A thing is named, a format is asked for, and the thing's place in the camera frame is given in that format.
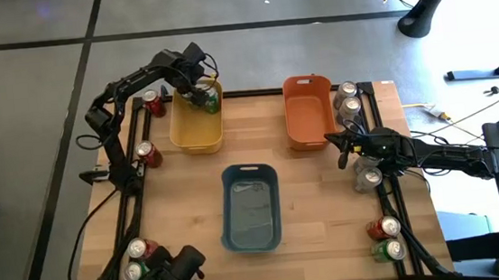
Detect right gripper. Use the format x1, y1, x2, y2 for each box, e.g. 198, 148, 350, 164
323, 125, 412, 173

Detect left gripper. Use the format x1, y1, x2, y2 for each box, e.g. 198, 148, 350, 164
156, 44, 217, 117

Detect green soda can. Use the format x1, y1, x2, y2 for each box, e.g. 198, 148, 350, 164
199, 84, 223, 116
122, 258, 152, 280
369, 236, 408, 266

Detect red soda can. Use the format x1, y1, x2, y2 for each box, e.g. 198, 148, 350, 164
365, 214, 403, 243
141, 87, 168, 120
134, 138, 165, 171
125, 235, 162, 262

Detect dark blue plastic bin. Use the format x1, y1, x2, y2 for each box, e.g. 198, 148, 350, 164
214, 159, 286, 257

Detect yellow plastic bin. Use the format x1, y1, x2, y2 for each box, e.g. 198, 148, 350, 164
164, 76, 229, 159

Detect orange plastic bin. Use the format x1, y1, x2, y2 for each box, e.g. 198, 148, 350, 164
281, 72, 340, 154

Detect black flat stand foot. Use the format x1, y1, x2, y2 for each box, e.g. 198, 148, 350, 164
442, 43, 499, 83

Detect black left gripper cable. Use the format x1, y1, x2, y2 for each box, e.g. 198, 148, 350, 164
202, 51, 221, 80

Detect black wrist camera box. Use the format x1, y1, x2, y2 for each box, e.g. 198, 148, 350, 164
180, 41, 208, 69

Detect black aluminium table frame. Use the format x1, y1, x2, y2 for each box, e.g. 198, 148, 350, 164
91, 68, 457, 280

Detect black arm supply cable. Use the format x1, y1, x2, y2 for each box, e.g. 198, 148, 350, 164
59, 187, 129, 280

